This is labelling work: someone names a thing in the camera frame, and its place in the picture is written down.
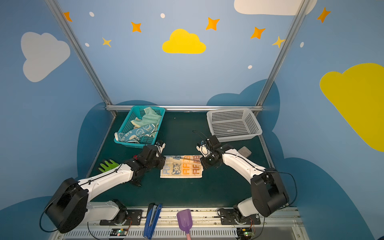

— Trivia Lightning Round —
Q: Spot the orange striped rabbit towel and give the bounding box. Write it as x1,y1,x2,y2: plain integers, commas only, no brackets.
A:
160,155,204,179

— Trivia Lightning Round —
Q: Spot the teal plastic basket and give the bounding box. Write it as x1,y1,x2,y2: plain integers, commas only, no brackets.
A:
114,106,166,149

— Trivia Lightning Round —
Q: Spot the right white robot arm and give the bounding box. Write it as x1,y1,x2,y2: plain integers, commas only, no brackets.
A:
196,136,290,221

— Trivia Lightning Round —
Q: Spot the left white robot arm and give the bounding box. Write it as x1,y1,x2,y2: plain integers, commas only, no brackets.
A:
44,141,166,234

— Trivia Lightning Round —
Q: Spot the grey sponge block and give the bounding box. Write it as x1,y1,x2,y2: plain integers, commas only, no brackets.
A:
238,146,252,158

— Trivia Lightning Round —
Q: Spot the grey plastic basket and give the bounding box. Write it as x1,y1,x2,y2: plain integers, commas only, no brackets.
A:
207,108,263,143

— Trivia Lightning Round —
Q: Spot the green blue patterned towel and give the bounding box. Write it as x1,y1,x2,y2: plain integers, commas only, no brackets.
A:
115,106,162,144

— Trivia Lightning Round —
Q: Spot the blue stapler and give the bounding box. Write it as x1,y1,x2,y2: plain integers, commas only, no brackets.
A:
143,203,163,240

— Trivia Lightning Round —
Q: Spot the purple plastic scoop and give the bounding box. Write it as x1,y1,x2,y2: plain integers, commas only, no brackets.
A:
177,209,193,240

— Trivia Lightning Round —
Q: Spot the left green circuit board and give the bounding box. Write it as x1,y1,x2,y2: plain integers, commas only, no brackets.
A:
110,229,129,237

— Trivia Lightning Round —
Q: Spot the green circuit board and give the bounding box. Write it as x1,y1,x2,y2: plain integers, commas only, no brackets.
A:
110,229,129,237
236,228,255,240

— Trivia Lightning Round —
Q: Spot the right green circuit board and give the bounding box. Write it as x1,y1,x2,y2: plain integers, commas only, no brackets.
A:
236,228,255,240

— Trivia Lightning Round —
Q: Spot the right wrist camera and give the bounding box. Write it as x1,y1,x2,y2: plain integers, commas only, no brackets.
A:
196,144,211,157

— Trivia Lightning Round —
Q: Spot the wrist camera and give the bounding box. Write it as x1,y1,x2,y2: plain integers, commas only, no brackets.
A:
196,144,211,157
155,140,166,154

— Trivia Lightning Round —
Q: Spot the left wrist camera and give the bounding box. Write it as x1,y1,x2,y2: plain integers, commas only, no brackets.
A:
155,140,166,154

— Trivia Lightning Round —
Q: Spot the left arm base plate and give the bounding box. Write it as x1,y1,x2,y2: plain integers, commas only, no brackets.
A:
100,209,143,226

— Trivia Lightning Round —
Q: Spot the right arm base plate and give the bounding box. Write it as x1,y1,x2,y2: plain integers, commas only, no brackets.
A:
218,208,261,225

